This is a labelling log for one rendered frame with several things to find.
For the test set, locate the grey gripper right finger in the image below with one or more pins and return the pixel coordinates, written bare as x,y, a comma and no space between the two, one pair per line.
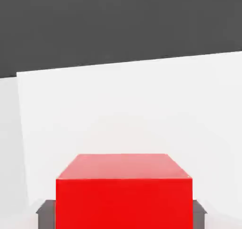
198,215

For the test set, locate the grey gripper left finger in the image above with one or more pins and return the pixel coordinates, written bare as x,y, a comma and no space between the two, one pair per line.
46,214

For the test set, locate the small red cube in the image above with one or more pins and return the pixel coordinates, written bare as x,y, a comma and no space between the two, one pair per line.
123,198

